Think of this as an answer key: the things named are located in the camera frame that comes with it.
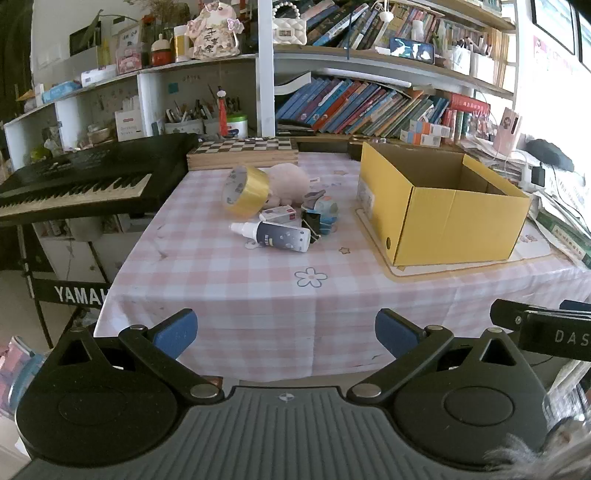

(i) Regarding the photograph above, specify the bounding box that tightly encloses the row of shelf-top books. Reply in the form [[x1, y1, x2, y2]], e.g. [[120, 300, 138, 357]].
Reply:
[[302, 0, 509, 51]]

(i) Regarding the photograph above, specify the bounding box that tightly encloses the wall poster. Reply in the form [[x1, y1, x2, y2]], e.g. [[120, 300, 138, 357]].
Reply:
[[533, 34, 591, 75]]

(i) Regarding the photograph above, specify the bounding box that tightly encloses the pink blue plastic bag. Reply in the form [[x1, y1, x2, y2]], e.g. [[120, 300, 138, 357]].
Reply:
[[0, 335, 47, 416]]

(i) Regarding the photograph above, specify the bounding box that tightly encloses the white tub with green lid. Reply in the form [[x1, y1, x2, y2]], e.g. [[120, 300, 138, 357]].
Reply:
[[226, 114, 250, 139]]

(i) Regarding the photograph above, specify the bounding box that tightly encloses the yellow tape roll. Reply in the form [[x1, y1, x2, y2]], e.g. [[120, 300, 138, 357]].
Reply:
[[222, 165, 271, 220]]

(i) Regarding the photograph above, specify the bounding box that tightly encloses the stack of orange white boxes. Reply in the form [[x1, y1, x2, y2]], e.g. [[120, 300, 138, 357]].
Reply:
[[400, 119, 452, 147]]

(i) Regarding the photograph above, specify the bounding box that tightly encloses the phone with lit screen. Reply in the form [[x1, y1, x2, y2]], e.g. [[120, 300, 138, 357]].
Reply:
[[389, 37, 435, 64]]

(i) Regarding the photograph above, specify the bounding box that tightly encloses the row of leaning books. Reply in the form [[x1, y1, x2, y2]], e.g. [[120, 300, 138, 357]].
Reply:
[[274, 76, 462, 139]]

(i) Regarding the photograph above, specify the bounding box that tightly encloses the black electronic keyboard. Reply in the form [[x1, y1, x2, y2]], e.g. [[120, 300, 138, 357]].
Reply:
[[0, 133, 200, 227]]

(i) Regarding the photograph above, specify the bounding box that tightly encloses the red hanging figure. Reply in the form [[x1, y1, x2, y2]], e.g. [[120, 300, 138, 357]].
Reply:
[[218, 90, 230, 138]]

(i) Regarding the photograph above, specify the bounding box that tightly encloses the pile of papers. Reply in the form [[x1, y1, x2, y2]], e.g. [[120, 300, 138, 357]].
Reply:
[[455, 134, 591, 222]]

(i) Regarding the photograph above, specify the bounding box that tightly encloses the small white box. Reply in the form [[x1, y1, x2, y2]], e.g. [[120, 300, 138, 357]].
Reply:
[[259, 205, 300, 225]]

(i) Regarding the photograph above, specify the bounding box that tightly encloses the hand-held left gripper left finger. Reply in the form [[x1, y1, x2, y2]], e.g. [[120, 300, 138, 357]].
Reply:
[[44, 308, 225, 401]]

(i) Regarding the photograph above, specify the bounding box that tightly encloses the wooden chessboard box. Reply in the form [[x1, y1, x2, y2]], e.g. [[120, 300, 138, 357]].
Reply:
[[187, 137, 300, 171]]

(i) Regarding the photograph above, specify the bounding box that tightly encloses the green book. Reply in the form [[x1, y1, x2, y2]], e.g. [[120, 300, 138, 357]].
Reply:
[[538, 217, 591, 268]]

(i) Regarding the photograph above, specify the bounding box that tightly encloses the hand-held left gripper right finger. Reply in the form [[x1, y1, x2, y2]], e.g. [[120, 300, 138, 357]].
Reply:
[[346, 308, 532, 402]]

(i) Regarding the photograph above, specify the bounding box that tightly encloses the holder with brushes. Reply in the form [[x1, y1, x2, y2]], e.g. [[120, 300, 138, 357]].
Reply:
[[164, 99, 218, 137]]

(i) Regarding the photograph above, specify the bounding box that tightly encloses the black binder clip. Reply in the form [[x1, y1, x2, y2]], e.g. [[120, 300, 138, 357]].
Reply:
[[300, 210, 322, 244]]

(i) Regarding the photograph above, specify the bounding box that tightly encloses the white quilted handbag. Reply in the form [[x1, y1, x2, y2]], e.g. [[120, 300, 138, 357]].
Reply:
[[271, 0, 308, 44]]

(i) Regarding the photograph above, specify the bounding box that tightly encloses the black picture frame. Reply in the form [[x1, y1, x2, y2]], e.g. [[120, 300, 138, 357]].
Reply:
[[531, 0, 575, 55], [577, 9, 591, 70]]

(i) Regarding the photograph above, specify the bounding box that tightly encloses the pink standing card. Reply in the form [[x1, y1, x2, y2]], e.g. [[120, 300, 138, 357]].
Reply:
[[494, 107, 523, 153]]

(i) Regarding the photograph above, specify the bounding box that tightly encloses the dried flower bunch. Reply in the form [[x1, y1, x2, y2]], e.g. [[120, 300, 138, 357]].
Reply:
[[147, 0, 191, 21]]

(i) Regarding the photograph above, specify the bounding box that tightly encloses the yellow cardboard box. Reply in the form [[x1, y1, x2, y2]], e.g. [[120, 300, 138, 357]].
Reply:
[[356, 141, 532, 267]]

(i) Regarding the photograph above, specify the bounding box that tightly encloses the gold jar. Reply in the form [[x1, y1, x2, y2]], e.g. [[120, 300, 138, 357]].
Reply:
[[172, 25, 191, 63]]

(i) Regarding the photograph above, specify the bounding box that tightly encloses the pink plush toy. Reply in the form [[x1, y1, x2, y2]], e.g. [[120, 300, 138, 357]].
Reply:
[[263, 164, 310, 208]]

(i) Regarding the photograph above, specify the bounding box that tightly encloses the black keyboard stand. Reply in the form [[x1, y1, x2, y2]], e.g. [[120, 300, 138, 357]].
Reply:
[[16, 217, 116, 352]]

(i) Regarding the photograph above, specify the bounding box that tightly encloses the red bottle with white cap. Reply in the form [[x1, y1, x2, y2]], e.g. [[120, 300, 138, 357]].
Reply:
[[151, 33, 174, 66]]

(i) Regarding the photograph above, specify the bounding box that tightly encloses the blue tissue box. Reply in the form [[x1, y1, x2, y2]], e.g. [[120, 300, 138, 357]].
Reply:
[[41, 82, 83, 104]]

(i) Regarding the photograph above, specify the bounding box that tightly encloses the grey furry sleeve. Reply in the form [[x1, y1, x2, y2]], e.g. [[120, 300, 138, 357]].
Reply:
[[482, 415, 591, 480]]

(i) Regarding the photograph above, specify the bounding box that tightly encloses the white pen holder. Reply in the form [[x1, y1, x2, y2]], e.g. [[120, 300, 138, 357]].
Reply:
[[473, 51, 496, 84], [451, 44, 472, 75]]

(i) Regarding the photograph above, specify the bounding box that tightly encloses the white bookshelf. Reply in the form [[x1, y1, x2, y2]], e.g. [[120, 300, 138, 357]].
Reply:
[[4, 0, 518, 176]]

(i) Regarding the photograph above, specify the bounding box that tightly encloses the white bottle with dark label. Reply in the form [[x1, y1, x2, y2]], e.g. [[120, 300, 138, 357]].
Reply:
[[230, 219, 311, 254]]

